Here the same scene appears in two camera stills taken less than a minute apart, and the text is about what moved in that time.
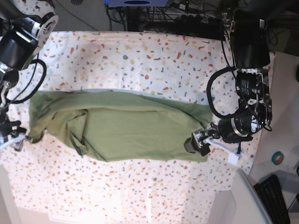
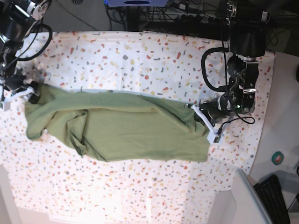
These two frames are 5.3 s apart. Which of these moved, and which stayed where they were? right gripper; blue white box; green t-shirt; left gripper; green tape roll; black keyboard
Moved: right gripper; left gripper
Stayed: green t-shirt; blue white box; green tape roll; black keyboard
